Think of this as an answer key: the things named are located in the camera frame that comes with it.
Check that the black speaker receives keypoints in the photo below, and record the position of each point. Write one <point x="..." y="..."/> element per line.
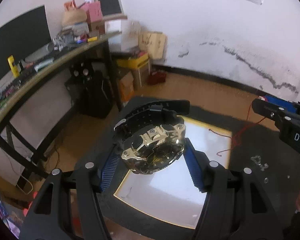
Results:
<point x="81" y="70"/>

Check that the brown cardboard box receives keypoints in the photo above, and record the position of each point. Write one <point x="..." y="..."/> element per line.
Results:
<point x="130" y="80"/>

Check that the dark red floor item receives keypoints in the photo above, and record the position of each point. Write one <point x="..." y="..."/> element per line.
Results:
<point x="156" y="77"/>

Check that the black patterned tablecloth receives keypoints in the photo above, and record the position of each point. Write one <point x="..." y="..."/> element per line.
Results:
<point x="275" y="165"/>

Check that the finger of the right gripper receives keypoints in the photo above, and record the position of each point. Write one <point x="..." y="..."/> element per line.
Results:
<point x="267" y="110"/>
<point x="289" y="106"/>

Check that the brown paper shopping bag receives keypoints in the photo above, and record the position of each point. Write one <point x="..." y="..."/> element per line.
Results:
<point x="153" y="43"/>

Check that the yellow open cardboard box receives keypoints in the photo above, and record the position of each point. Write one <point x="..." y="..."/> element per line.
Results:
<point x="170" y="195"/>

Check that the white paper shopping bag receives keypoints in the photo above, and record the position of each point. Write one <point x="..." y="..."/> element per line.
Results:
<point x="129" y="37"/>

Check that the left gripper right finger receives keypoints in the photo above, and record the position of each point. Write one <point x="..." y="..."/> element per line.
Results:
<point x="236" y="205"/>

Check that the pink box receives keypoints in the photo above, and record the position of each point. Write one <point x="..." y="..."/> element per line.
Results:
<point x="93" y="11"/>

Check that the gold black wrist watch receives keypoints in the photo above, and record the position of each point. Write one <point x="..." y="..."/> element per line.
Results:
<point x="152" y="136"/>

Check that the flat yellow box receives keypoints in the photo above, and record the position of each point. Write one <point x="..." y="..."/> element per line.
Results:
<point x="133" y="62"/>

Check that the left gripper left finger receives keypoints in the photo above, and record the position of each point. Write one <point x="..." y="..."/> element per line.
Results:
<point x="67" y="206"/>

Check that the black computer monitor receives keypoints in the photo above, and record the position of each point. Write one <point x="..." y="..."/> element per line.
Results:
<point x="23" y="36"/>

